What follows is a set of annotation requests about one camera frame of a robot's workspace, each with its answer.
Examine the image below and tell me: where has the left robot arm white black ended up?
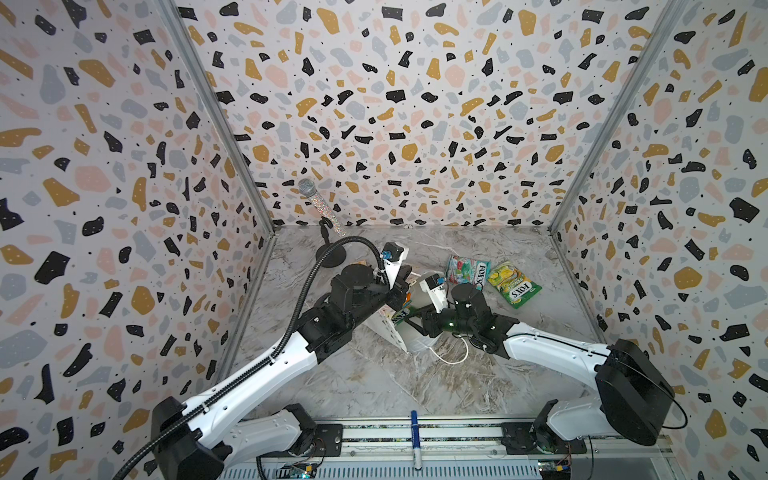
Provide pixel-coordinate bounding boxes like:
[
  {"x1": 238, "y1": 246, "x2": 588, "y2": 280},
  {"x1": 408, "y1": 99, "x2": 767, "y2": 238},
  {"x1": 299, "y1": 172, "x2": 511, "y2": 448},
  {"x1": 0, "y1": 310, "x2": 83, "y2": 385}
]
[{"x1": 152, "y1": 264, "x2": 412, "y2": 479}]

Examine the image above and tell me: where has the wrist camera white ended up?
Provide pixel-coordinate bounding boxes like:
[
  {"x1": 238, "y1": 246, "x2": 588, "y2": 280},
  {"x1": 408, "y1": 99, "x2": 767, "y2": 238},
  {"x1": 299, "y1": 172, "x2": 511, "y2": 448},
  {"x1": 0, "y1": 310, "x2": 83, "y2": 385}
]
[
  {"x1": 419, "y1": 273, "x2": 449, "y2": 313},
  {"x1": 381, "y1": 242, "x2": 409, "y2": 289}
]

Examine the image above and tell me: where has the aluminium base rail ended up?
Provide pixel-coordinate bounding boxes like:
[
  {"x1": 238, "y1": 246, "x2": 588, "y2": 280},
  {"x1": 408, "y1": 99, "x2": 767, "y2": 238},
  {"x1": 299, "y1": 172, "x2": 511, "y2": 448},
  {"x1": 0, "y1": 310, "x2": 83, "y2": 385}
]
[{"x1": 222, "y1": 416, "x2": 685, "y2": 479}]

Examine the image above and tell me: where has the glitter microphone on stand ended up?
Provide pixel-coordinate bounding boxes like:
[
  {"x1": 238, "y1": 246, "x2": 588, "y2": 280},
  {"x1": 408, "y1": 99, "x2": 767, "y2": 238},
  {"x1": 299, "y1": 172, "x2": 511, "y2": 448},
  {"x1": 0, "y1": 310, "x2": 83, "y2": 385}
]
[{"x1": 298, "y1": 178, "x2": 346, "y2": 269}]

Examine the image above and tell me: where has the teal fruit Fox's candy bag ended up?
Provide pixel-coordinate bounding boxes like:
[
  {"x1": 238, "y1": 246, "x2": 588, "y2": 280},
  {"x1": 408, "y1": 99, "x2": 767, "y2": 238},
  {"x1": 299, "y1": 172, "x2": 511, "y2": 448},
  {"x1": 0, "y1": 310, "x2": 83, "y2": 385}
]
[{"x1": 446, "y1": 255, "x2": 492, "y2": 291}]

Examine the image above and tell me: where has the white paper gift bag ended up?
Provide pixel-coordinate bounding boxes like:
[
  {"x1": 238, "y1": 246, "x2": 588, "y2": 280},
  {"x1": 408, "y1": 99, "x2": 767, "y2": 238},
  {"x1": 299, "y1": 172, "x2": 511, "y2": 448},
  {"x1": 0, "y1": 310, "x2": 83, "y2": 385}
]
[{"x1": 363, "y1": 271, "x2": 469, "y2": 366}]

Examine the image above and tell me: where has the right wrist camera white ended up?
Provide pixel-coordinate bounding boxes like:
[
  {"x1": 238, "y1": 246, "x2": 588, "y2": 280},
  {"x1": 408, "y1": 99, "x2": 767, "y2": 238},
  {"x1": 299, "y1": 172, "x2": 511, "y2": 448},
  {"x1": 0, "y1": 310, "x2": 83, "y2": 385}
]
[{"x1": 419, "y1": 273, "x2": 449, "y2": 313}]

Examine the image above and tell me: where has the green circuit board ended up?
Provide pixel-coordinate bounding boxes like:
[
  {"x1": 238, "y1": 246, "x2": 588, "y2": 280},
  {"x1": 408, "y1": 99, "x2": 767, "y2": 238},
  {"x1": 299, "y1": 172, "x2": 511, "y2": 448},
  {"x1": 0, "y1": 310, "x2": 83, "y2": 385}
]
[{"x1": 277, "y1": 463, "x2": 318, "y2": 479}]

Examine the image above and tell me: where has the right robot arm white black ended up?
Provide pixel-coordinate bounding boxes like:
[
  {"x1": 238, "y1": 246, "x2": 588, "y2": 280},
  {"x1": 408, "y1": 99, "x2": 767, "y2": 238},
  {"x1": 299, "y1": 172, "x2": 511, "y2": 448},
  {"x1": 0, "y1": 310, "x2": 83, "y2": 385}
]
[{"x1": 418, "y1": 276, "x2": 675, "y2": 452}]

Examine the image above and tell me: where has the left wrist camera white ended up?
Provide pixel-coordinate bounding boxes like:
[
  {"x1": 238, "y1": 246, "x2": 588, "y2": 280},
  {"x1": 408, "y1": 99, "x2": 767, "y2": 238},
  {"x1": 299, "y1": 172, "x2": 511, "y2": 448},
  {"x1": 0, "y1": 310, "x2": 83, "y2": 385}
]
[{"x1": 381, "y1": 242, "x2": 409, "y2": 289}]

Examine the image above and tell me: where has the yellow green Fox's candy bag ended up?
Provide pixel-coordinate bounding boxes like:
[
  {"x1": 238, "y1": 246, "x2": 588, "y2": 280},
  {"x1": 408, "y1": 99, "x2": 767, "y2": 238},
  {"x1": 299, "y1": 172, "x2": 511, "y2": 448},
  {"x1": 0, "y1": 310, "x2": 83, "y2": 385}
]
[{"x1": 488, "y1": 261, "x2": 541, "y2": 309}]

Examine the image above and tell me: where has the blue marker pen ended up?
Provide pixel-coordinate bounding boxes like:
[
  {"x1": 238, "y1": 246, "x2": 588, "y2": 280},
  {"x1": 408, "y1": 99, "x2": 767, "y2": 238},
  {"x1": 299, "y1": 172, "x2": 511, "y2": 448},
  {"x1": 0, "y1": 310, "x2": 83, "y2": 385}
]
[{"x1": 410, "y1": 410, "x2": 423, "y2": 471}]

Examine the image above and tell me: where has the black corrugated cable conduit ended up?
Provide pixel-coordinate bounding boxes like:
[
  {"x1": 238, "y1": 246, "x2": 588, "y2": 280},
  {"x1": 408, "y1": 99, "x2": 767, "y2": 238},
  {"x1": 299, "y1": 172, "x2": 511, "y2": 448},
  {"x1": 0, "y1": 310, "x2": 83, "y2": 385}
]
[{"x1": 110, "y1": 235, "x2": 388, "y2": 480}]

